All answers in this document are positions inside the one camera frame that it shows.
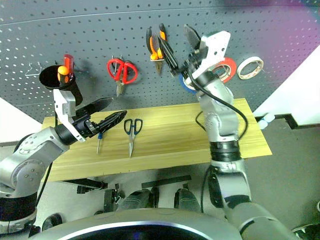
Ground white tape roll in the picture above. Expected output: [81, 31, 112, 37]
[236, 56, 265, 80]

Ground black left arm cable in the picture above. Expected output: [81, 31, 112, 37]
[36, 164, 53, 208]

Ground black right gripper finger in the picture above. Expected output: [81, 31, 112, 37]
[157, 35, 180, 77]
[183, 24, 201, 49]

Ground grey rounded robot chest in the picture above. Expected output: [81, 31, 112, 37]
[27, 208, 243, 240]

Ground red tape roll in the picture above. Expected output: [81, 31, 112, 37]
[212, 57, 237, 84]

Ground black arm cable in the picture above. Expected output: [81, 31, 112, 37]
[36, 164, 53, 208]
[186, 72, 248, 141]

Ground blue tape roll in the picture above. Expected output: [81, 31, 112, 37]
[178, 74, 198, 95]

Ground black plastic cup holder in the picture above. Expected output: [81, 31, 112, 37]
[39, 64, 83, 106]

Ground dark grey rounded shell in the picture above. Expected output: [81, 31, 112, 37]
[117, 187, 160, 213]
[173, 188, 202, 213]

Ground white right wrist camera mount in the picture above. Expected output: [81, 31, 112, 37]
[192, 31, 231, 79]

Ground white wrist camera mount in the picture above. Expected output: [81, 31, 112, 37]
[53, 88, 86, 143]
[192, 31, 231, 79]

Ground black and blue scissors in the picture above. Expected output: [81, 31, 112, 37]
[123, 118, 144, 158]

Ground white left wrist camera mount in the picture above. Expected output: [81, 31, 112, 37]
[53, 88, 86, 143]

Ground orange and black pliers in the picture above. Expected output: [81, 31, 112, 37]
[145, 23, 168, 76]

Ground black metal frame bar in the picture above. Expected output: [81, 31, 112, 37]
[141, 174, 192, 190]

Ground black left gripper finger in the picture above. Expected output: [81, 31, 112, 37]
[97, 109, 128, 134]
[83, 97, 114, 117]

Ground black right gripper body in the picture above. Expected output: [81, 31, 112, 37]
[179, 45, 209, 80]

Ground orange and black screwdriver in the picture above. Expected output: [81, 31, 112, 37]
[57, 65, 70, 85]

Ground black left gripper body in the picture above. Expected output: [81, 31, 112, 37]
[72, 112, 101, 140]

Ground blue handled screwdriver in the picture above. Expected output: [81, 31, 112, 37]
[96, 132, 104, 155]

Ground red handled scissors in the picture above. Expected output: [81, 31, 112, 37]
[106, 58, 139, 98]

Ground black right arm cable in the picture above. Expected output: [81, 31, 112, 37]
[186, 72, 248, 141]

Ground small white round caps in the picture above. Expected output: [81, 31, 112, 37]
[258, 112, 276, 130]

